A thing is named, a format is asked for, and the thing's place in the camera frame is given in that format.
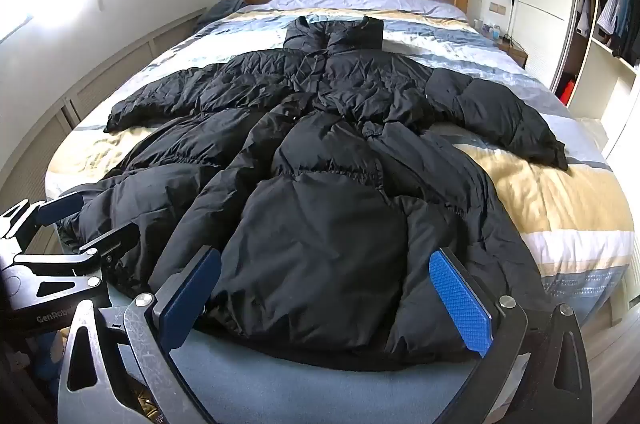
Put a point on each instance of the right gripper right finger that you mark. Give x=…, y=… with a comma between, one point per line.
x=555, y=387

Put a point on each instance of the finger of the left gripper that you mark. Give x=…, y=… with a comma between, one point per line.
x=53, y=211
x=110, y=246

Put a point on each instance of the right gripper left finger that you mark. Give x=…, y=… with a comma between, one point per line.
x=93, y=381

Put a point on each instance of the black puffer coat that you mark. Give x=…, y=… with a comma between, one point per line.
x=315, y=171

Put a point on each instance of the striped duvet on bed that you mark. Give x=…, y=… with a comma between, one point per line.
x=575, y=222

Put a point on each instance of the dark cloth beside bed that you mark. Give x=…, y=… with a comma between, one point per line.
x=220, y=10

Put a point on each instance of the red item in wardrobe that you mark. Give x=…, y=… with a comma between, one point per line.
x=565, y=88

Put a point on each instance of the wooden nightstand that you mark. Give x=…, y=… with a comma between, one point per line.
x=514, y=50

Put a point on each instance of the items on nightstand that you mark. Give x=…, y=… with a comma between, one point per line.
x=491, y=31

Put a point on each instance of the white wardrobe with shelves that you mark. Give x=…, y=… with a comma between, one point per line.
x=605, y=85

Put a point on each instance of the wall radiator cover panels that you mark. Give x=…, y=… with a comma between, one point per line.
x=24, y=170

